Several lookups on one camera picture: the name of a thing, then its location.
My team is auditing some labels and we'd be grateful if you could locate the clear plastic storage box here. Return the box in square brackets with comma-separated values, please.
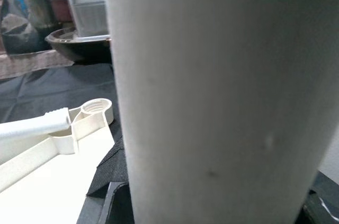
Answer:
[62, 0, 111, 42]

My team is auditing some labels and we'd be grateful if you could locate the dark maroon container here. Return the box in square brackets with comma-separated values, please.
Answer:
[47, 0, 74, 23]

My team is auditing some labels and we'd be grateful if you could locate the shiny black plastic bag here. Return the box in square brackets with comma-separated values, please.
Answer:
[0, 0, 53, 55]

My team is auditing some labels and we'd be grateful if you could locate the black round basin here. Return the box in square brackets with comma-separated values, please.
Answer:
[44, 26, 113, 65]

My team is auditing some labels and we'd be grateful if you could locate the white plastic table leg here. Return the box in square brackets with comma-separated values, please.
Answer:
[101, 0, 339, 224]
[0, 107, 72, 144]

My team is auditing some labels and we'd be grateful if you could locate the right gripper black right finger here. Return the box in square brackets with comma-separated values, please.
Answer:
[301, 170, 339, 224]

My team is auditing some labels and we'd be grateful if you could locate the grey cloth covered ledge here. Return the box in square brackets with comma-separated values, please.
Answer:
[0, 48, 75, 80]

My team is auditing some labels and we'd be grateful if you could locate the white plastic children table top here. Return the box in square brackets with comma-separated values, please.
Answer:
[0, 98, 116, 224]

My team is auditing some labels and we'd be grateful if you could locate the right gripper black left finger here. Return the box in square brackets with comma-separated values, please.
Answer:
[76, 181, 135, 224]

